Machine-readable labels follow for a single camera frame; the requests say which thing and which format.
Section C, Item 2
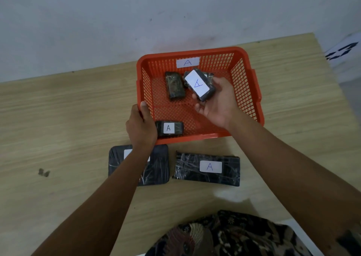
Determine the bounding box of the person's left hand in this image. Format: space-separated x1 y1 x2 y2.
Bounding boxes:
125 101 158 150

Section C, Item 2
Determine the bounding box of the person's right hand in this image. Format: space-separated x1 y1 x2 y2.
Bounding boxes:
192 77 241 130

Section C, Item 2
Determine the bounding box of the black block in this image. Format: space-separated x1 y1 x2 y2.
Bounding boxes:
184 68 216 102
165 71 187 101
155 120 184 137

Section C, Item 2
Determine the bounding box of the orange plastic mesh basket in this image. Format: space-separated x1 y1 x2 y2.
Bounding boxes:
136 46 265 145

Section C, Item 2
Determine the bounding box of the person's left forearm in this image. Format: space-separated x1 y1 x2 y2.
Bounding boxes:
30 144 155 256

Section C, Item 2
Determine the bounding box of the person's right forearm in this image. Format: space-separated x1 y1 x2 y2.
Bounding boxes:
226 115 361 256

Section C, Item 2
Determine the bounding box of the black wrapped block, small label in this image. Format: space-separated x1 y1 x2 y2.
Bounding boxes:
155 120 184 137

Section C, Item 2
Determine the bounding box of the black wrapped block, no label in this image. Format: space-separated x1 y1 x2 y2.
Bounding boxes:
165 71 187 101

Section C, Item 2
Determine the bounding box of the rounded flat black wrapped package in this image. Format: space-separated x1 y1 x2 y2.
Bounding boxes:
108 144 170 186

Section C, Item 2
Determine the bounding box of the rectangular flat black wrapped package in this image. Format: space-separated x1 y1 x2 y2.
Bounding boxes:
173 151 241 187

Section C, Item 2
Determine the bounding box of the white sheet with black print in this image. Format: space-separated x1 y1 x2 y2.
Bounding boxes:
324 32 361 68

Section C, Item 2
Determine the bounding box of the person's patterned dark shirt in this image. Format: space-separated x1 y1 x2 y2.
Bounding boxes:
145 210 361 256

